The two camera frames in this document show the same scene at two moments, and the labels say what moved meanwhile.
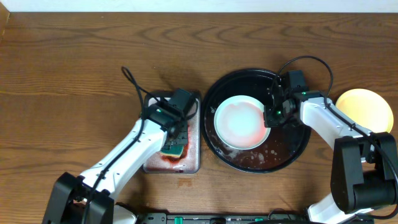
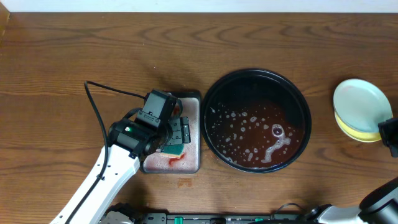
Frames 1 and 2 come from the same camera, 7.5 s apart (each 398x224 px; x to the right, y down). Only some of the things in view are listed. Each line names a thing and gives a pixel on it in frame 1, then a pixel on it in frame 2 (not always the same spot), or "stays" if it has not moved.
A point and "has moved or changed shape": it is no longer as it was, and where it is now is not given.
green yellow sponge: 174,150 stays
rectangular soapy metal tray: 189,162 stays
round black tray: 285,142 stays
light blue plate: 239,122 -> 362,104
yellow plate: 367,109 has moved or changed shape
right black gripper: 269,121 -> 391,126
